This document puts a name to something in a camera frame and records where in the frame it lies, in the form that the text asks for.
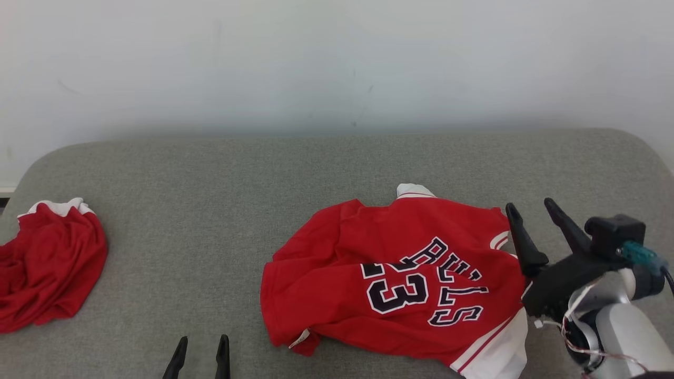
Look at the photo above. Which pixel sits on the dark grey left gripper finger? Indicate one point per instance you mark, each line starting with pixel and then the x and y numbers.
pixel 222 363
pixel 176 363

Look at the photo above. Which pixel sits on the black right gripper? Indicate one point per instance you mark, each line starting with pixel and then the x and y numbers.
pixel 558 284

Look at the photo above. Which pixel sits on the red shorts white stripe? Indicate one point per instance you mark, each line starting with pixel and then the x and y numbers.
pixel 47 268

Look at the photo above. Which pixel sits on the red basketball jersey white sleeves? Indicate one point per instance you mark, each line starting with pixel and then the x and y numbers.
pixel 368 252

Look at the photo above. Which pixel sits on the grey fabric sofa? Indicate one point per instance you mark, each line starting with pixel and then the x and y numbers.
pixel 210 237

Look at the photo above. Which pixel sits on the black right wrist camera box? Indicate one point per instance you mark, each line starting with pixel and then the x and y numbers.
pixel 611 231

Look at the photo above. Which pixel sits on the teal right camera connector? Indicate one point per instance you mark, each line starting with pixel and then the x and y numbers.
pixel 640 255

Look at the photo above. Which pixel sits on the white wall skirting board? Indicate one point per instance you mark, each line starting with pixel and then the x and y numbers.
pixel 6 190

